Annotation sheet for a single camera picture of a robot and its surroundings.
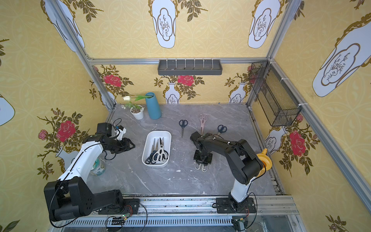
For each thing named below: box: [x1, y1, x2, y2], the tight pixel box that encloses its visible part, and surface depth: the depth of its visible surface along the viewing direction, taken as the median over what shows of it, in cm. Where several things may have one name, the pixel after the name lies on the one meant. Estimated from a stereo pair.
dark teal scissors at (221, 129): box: [217, 124, 228, 136], surface depth 108 cm
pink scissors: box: [198, 113, 209, 136], surface depth 112 cm
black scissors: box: [145, 138, 157, 165], surface depth 91 cm
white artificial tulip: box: [122, 95, 153, 102], surface depth 92 cm
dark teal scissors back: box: [178, 119, 189, 139], surface depth 111 cm
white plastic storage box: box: [142, 130, 172, 168], surface depth 97 cm
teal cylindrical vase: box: [144, 91, 162, 120], surface depth 105 cm
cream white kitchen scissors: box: [152, 137, 167, 162], surface depth 92 cm
